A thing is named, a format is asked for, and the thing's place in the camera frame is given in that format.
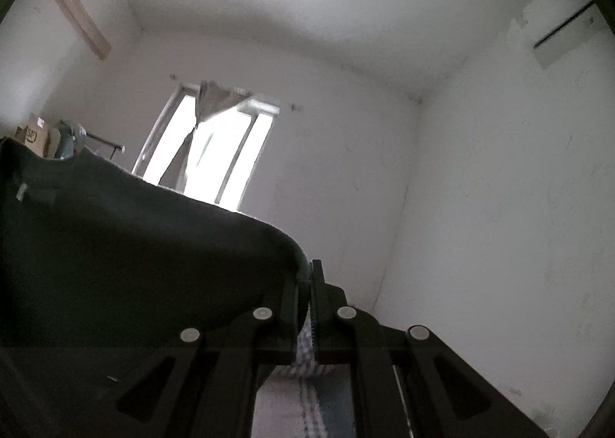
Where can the printed cardboard box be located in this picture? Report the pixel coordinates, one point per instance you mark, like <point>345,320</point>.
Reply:
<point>36,133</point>

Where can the teal long-sleeved shirt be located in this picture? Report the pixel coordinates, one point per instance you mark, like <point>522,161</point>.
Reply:
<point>120,250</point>

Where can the teal plush toy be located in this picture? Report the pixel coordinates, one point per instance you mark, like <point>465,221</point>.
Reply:
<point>67,142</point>

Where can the black clothes rack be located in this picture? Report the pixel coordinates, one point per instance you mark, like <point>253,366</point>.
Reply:
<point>103,144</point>

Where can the pink wall strip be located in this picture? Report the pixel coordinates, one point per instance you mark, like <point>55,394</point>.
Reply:
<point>77,10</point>

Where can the white curtain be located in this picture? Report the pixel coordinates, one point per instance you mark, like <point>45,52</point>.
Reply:
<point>214,99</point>

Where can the checkered bed sheet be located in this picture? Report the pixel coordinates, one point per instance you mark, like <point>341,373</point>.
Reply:
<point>307,395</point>

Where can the window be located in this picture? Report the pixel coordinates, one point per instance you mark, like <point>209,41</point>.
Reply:
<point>216,164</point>

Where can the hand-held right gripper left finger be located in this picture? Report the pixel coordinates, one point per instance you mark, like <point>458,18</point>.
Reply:
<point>286,322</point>

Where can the white air conditioner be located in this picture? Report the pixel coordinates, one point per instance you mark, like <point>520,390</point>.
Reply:
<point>552,30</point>

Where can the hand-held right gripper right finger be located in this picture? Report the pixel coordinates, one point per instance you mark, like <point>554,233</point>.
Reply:
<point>321,294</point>

